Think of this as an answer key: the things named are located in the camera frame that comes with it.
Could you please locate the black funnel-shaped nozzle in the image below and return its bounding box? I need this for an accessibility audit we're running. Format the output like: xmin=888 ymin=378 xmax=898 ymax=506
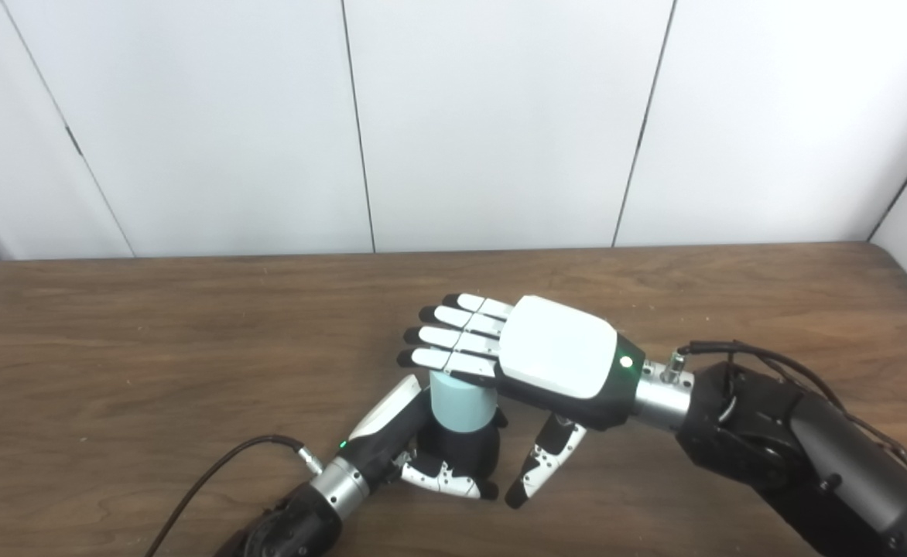
xmin=415 ymin=410 xmax=505 ymax=484

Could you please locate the white and black left hand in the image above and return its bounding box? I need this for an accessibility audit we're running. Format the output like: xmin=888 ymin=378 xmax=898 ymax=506
xmin=336 ymin=374 xmax=508 ymax=500

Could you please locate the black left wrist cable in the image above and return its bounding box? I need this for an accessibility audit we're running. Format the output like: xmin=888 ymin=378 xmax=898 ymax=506
xmin=144 ymin=435 xmax=324 ymax=557

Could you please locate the white and black right hand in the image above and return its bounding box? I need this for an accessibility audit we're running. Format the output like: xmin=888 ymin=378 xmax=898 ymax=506
xmin=396 ymin=292 xmax=646 ymax=510

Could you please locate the light-blue short hose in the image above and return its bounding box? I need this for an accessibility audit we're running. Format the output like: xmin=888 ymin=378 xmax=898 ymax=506
xmin=429 ymin=371 xmax=498 ymax=434

